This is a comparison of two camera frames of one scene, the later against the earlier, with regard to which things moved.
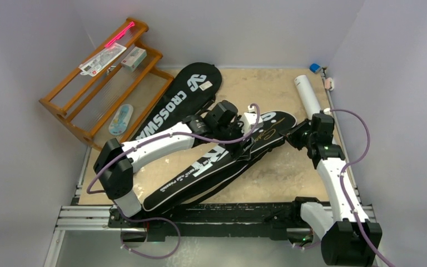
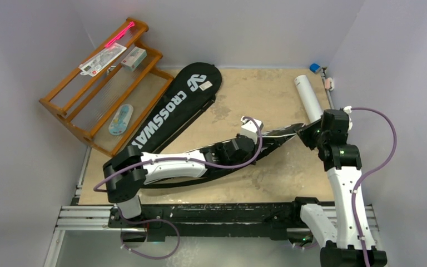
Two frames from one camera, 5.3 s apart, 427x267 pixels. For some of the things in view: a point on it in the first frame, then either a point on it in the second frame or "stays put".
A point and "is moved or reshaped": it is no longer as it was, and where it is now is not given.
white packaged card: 96,64 stays put
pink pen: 119,35 stays put
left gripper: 243,152 -> 253,162
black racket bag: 194,89 stays put
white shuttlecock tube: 308,99 stays put
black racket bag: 210,163 is moved or reshaped
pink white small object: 328,83 stays put
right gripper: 294,136 -> 309,130
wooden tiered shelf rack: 106,96 stays put
